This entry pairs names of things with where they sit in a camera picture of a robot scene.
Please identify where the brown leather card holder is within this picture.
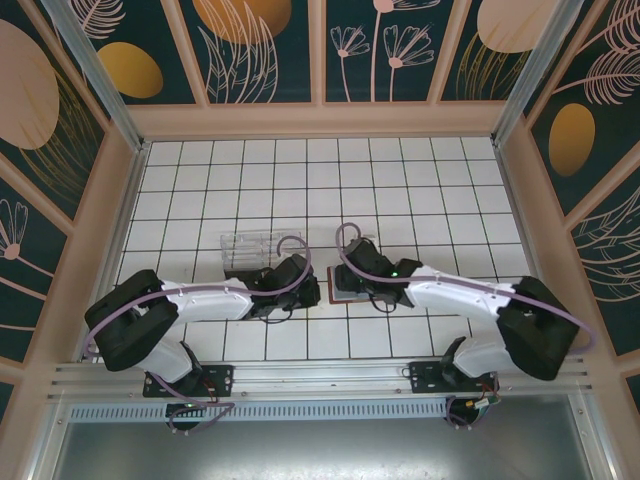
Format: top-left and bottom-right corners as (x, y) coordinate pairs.
(327, 264), (381, 306)

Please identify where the clear acrylic organizer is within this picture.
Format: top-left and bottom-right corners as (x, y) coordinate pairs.
(219, 230), (304, 282)

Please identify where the grey metal sheet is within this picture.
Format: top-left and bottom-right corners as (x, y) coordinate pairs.
(49, 419), (601, 480)

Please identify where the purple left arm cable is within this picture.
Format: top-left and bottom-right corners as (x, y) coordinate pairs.
(84, 234), (315, 436)

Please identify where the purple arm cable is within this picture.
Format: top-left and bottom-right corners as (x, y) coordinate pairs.
(334, 222), (599, 431)
(84, 234), (315, 436)

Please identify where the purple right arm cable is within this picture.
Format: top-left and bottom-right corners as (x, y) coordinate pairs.
(334, 222), (599, 431)

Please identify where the aluminium mounting rail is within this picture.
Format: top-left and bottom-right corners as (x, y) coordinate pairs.
(47, 354), (589, 406)

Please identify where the slotted grey cable duct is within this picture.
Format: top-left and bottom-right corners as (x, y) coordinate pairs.
(67, 397), (449, 424)

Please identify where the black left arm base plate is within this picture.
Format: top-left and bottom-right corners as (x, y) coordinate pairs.
(143, 364), (236, 399)

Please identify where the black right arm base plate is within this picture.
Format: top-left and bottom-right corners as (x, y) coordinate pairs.
(409, 357), (501, 396)

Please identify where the multicoloured wire bundle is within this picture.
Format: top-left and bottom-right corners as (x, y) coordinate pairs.
(467, 394), (501, 416)

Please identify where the aluminium frame post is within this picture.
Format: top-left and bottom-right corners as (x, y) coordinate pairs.
(42, 0), (151, 154)
(492, 0), (571, 146)

